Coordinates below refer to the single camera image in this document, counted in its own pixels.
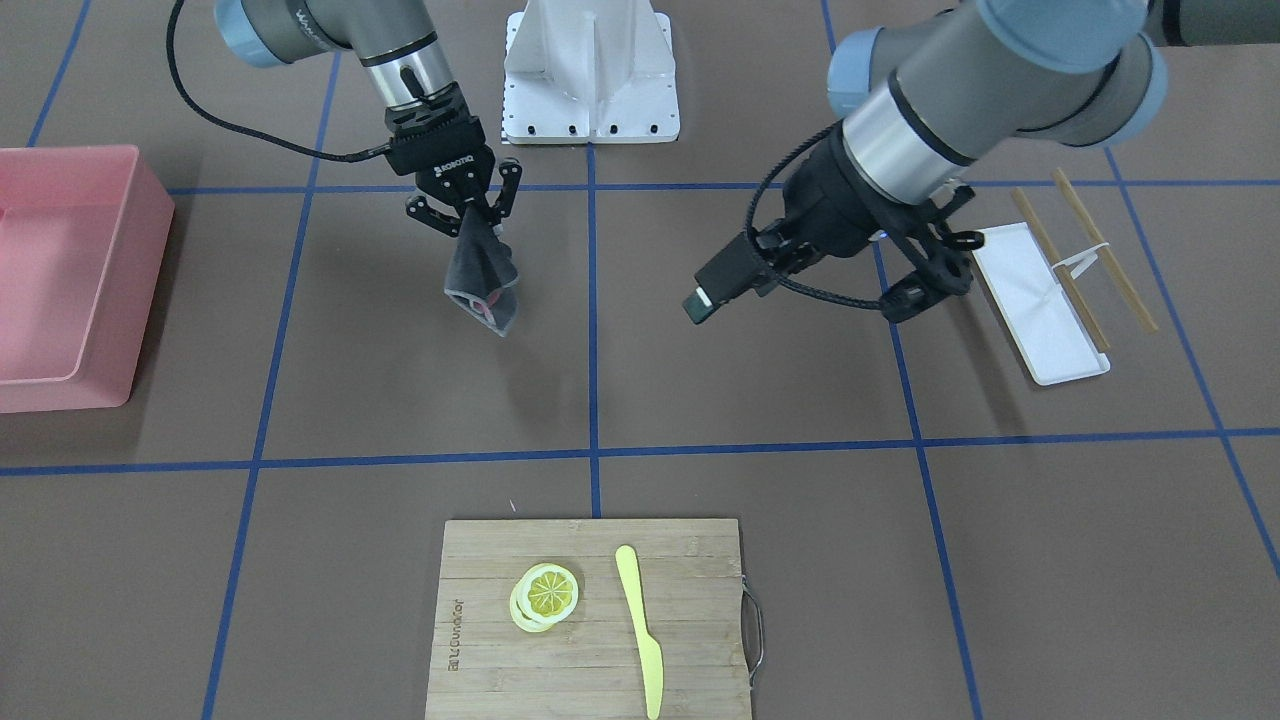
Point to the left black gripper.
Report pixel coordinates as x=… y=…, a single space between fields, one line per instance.
x=822 y=203

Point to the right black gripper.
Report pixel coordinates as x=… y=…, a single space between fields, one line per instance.
x=458 y=180

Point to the grey cloth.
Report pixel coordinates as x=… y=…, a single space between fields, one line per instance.
x=482 y=276

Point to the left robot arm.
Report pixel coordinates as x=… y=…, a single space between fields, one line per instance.
x=917 y=106

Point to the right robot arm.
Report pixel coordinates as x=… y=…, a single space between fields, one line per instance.
x=396 y=42

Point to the wooden chopstick rack stick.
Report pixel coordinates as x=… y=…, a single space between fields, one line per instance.
x=1060 y=270

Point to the white rectangular tray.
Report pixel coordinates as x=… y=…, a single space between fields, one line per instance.
x=1045 y=327

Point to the yellow lemon slices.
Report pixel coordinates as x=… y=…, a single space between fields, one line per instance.
x=543 y=597

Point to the yellow plastic knife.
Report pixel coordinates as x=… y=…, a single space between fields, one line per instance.
x=648 y=649

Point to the pink plastic bin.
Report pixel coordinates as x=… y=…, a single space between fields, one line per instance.
x=83 y=236

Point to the wooden cutting board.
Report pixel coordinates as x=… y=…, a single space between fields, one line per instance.
x=587 y=666

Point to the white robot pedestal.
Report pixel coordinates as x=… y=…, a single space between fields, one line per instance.
x=589 y=72

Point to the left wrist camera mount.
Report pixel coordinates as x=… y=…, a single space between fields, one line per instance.
x=941 y=257

